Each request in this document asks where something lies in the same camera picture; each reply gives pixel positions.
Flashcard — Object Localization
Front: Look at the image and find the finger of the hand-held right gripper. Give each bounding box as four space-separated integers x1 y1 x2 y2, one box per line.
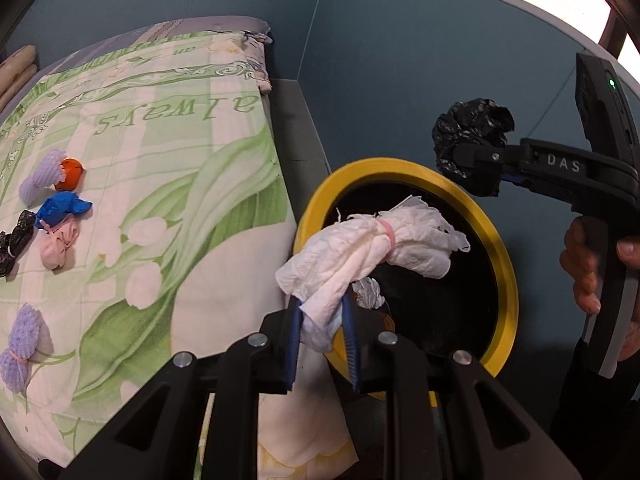
492 171 531 196
452 142 525 173

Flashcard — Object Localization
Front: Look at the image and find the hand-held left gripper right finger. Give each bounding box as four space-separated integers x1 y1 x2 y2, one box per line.
342 292 583 480

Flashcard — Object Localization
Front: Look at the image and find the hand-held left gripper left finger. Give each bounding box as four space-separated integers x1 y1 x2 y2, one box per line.
60 305 303 480

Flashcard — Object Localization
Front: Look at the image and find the black plastic bag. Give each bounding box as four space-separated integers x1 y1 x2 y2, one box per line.
432 100 516 198

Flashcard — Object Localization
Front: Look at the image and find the white tissue bundle pink band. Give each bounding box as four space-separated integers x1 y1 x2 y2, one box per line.
275 195 472 353

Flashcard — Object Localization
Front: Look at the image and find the yellow rimmed black bin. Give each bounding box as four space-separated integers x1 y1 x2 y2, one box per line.
292 158 518 406

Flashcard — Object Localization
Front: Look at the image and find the blue plastic bag bundle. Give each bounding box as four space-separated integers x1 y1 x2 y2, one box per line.
35 192 93 228

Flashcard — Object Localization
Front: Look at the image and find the person's right hand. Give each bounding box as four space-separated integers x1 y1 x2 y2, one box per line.
559 215 640 361

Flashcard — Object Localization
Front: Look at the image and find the green printed bedsheet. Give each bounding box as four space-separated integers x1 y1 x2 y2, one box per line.
0 27 361 480

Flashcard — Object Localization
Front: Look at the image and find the pink plastic bag bundle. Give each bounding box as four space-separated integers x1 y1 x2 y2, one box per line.
40 215 81 270

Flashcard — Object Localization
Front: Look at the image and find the purple foam fruit net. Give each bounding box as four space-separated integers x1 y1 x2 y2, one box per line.
0 302 53 393
19 147 68 207

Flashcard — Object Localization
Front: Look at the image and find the black bag with white band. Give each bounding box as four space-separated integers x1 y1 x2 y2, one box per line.
0 210 37 278

